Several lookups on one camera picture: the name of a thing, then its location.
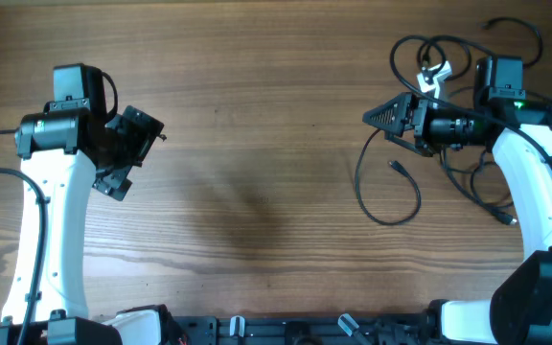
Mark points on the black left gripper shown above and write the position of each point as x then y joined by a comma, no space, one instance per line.
142,130

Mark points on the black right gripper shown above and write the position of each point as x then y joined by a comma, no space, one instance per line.
406,103

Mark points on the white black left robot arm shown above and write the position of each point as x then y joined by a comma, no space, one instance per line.
77,144

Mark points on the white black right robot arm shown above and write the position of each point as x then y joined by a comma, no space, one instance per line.
518,134

